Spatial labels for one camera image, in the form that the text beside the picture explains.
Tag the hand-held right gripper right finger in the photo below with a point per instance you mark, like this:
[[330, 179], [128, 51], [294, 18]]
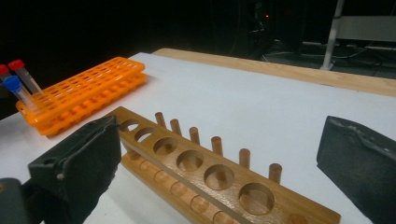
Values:
[[358, 161]]

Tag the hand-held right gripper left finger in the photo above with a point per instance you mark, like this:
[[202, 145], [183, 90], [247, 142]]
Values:
[[84, 161]]

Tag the orange plastic tube rack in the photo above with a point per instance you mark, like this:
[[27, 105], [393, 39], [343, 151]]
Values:
[[90, 90]]

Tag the blue capped test tube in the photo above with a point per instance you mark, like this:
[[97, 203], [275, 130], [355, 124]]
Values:
[[15, 87]]

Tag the red capped test tube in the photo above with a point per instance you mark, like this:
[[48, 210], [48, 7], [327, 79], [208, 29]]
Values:
[[3, 70], [21, 73]]

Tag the wooden test tube rack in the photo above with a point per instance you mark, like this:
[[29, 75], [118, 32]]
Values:
[[193, 174]]

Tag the white metal stand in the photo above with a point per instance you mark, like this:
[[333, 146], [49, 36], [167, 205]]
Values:
[[333, 34]]

